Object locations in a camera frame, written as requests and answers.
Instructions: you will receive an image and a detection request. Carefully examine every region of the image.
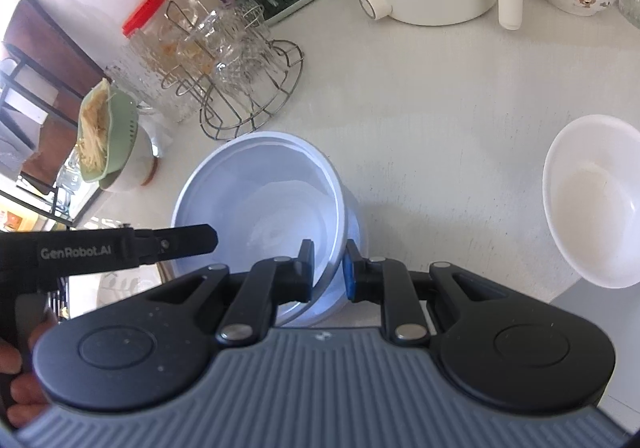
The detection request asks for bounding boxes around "dark wooden cutting board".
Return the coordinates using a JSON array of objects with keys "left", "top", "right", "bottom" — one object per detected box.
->
[{"left": 1, "top": 0, "right": 110, "bottom": 185}]

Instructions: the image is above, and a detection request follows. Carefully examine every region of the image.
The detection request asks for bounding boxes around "clear glass tumbler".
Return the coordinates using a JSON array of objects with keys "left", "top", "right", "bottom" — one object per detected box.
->
[
  {"left": 180, "top": 6, "right": 227, "bottom": 76},
  {"left": 209, "top": 0, "right": 273, "bottom": 85}
]

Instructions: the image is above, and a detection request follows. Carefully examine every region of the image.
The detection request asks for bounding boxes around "red-lidded textured glass jar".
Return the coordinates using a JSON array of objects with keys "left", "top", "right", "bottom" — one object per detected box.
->
[{"left": 106, "top": 0, "right": 207, "bottom": 125}]

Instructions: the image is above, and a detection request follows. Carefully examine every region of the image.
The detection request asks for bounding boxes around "yellow plastic bottle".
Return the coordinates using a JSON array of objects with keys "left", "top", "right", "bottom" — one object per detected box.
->
[{"left": 0, "top": 207, "right": 33, "bottom": 232}]

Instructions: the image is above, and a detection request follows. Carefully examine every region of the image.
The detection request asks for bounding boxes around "person's left hand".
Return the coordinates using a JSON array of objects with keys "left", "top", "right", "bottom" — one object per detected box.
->
[{"left": 0, "top": 311, "right": 59, "bottom": 430}]

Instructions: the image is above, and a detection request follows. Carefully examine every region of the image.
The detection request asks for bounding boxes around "black metal rack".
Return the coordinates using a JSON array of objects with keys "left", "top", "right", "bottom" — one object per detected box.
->
[{"left": 0, "top": 42, "right": 103, "bottom": 230}]

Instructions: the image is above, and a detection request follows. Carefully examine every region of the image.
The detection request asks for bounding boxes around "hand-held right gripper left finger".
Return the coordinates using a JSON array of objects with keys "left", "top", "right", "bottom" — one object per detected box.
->
[{"left": 146, "top": 238, "right": 316, "bottom": 347}]

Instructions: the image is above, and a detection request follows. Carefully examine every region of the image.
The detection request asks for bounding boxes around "clear glass mug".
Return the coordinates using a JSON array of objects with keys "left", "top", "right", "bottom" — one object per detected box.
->
[{"left": 54, "top": 148, "right": 102, "bottom": 225}]

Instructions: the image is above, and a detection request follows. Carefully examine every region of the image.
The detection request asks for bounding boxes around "white ceramic bowl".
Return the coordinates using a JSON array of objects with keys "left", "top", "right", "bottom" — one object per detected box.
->
[{"left": 542, "top": 114, "right": 640, "bottom": 290}]

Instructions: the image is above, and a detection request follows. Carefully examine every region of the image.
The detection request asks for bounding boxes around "wire glass-holder rack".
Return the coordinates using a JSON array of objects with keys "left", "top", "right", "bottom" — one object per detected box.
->
[{"left": 161, "top": 0, "right": 306, "bottom": 142}]

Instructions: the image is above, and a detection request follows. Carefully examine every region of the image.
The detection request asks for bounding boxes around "green colander with noodles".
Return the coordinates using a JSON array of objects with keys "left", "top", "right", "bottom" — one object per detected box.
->
[{"left": 76, "top": 77, "right": 144, "bottom": 185}]

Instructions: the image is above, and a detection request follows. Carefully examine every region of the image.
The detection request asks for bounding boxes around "white bowl under colander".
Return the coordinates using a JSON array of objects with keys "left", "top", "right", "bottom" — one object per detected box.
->
[{"left": 99, "top": 125, "right": 162, "bottom": 194}]

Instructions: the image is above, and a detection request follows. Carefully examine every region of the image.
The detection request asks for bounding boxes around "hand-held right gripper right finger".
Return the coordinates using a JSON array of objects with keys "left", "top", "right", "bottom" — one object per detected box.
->
[{"left": 343, "top": 238, "right": 505, "bottom": 348}]

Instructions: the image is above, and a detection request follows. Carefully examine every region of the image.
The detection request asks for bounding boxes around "large leaf-patterned white plate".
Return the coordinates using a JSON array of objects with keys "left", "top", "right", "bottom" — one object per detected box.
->
[{"left": 69, "top": 258, "right": 168, "bottom": 320}]

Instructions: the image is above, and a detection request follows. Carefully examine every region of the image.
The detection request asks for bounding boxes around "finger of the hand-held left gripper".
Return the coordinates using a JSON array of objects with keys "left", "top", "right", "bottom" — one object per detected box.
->
[{"left": 131, "top": 223, "right": 220, "bottom": 266}]

